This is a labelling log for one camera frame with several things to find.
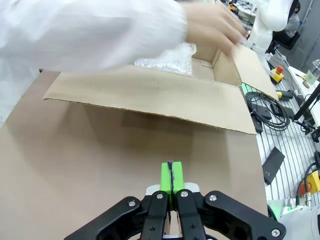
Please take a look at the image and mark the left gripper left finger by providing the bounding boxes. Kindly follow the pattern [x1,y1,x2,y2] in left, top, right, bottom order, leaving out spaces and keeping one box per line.
[64,161,174,240]

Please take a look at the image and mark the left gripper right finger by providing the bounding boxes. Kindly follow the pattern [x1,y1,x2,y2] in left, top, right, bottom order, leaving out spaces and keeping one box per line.
[171,161,287,240]

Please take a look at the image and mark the brown cardboard box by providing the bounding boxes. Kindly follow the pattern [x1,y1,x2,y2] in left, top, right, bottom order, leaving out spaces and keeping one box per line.
[42,42,280,136]

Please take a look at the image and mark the person's right forearm white sleeve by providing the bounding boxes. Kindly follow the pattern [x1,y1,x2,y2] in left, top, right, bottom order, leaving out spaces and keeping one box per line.
[0,0,189,76]

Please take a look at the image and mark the clear bubble wrap bundle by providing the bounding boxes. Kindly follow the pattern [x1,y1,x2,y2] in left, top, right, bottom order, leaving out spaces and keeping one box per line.
[133,41,198,76]

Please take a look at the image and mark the person's right hand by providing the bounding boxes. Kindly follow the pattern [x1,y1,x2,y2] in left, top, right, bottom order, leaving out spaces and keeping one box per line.
[184,2,248,58]

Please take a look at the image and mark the flat black box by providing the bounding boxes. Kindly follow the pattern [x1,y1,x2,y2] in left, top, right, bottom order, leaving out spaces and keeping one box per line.
[261,146,286,186]

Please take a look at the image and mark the black power adapter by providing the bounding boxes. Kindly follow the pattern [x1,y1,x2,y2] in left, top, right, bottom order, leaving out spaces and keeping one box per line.
[251,103,272,121]

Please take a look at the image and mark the yellow emergency stop box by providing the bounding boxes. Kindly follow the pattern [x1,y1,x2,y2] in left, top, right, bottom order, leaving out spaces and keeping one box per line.
[298,169,320,195]
[268,65,285,85]

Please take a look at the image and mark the black stand pole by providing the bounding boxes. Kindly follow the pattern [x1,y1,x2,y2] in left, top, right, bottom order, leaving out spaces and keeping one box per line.
[292,82,320,131]

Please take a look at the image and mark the clear cup with label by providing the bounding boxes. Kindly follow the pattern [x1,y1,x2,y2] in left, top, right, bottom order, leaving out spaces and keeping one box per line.
[302,59,320,89]

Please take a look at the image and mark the coiled black cable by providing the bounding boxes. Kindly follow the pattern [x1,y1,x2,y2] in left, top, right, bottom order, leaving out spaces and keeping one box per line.
[244,91,291,131]

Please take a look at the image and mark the yellow black handle tool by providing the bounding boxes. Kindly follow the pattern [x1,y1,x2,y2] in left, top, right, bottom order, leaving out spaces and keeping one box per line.
[275,89,295,101]

